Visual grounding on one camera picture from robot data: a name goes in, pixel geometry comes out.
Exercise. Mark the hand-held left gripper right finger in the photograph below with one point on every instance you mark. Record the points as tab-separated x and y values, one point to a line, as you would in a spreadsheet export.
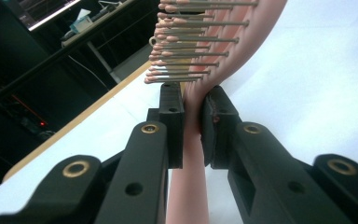
219	124

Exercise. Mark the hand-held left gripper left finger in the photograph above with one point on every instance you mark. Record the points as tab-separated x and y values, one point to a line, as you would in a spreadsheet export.
174	130

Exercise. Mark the pink hairbrush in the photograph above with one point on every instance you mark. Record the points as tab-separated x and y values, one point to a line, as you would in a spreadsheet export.
188	186

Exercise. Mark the teal and white box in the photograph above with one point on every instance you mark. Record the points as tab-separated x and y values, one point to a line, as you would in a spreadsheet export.
81	25

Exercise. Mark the black power strip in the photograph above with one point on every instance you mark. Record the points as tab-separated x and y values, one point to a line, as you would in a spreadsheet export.
28	116

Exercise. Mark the computer monitor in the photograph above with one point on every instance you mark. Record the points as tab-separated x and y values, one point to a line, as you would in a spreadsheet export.
43	9

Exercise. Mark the desk with white metal frame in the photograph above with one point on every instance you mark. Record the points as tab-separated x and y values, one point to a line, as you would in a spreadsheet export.
101	59

